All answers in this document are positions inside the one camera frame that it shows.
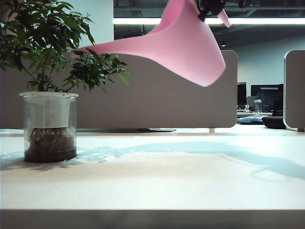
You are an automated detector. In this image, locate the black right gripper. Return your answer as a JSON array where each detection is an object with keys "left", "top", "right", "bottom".
[{"left": 196, "top": 0, "right": 226, "bottom": 22}]

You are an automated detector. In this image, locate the pink plastic watering can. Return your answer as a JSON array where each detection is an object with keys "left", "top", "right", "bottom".
[{"left": 70, "top": 0, "right": 232, "bottom": 87}]

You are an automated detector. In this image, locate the green leafy plant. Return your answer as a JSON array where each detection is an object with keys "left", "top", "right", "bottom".
[{"left": 0, "top": 0, "right": 134, "bottom": 94}]

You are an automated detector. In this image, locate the clear glass plant pot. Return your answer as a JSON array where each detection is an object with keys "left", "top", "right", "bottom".
[{"left": 18, "top": 92, "right": 79, "bottom": 163}]

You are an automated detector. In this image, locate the white inner plant pot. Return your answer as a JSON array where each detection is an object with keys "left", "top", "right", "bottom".
[{"left": 28, "top": 93, "right": 70, "bottom": 129}]

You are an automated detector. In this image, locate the long ceiling light strip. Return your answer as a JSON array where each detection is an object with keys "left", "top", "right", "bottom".
[{"left": 113, "top": 17, "right": 305, "bottom": 25}]

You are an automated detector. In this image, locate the black computer monitor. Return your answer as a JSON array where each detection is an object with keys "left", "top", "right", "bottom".
[
  {"left": 250, "top": 83, "right": 284, "bottom": 113},
  {"left": 237, "top": 82, "right": 247, "bottom": 106}
]

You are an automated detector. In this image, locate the wide beige desk partition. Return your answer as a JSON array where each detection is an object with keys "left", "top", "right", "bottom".
[{"left": 0, "top": 50, "right": 238, "bottom": 134}]

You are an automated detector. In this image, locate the blue patterned cushion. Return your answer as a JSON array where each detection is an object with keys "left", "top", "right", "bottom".
[{"left": 237, "top": 115, "right": 264, "bottom": 125}]

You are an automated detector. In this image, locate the beige partition with white edge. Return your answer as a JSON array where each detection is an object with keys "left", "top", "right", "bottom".
[{"left": 283, "top": 50, "right": 305, "bottom": 132}]

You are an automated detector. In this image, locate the black round cushion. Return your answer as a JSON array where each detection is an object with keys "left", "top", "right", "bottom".
[{"left": 261, "top": 115, "right": 286, "bottom": 130}]

